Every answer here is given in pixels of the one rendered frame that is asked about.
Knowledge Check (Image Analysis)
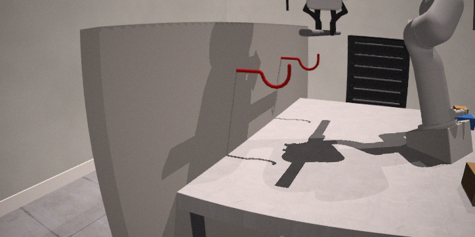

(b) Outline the grey panel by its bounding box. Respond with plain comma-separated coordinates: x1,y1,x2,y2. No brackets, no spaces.
80,22,308,237

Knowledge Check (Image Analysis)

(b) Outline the blue block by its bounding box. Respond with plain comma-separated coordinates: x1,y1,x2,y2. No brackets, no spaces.
456,114,475,129

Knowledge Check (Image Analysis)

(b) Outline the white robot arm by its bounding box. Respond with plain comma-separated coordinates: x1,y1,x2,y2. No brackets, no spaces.
403,0,467,130

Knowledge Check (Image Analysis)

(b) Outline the grey metal rod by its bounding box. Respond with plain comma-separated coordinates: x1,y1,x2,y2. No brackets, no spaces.
299,29,341,37

